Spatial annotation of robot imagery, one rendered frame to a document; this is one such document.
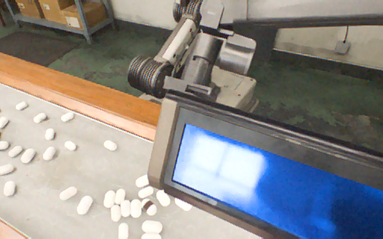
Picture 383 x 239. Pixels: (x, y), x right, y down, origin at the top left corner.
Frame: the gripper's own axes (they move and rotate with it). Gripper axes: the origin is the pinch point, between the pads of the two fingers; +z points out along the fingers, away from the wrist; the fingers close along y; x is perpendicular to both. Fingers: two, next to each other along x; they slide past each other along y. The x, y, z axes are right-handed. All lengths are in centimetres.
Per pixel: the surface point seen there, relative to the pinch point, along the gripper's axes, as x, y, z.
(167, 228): -0.1, 5.0, 18.8
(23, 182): -3.4, -28.8, 22.5
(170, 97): -31.3, 10.8, -1.5
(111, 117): 10.6, -23.4, 3.1
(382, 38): 163, 72, -118
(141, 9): 165, -146, -108
